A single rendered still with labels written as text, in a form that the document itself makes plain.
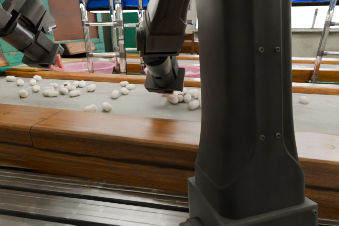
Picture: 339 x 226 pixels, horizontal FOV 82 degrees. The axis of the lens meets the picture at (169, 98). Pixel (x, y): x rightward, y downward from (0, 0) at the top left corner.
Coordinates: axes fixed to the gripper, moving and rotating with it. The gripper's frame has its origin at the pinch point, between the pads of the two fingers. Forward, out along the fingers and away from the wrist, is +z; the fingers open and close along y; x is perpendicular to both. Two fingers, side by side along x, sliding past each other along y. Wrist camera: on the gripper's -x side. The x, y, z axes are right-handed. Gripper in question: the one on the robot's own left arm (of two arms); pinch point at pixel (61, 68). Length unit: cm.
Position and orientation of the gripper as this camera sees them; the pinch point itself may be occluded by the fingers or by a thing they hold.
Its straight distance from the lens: 73.2
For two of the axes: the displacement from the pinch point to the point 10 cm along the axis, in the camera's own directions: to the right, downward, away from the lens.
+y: -9.8, -0.7, 2.0
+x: -1.4, 9.3, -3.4
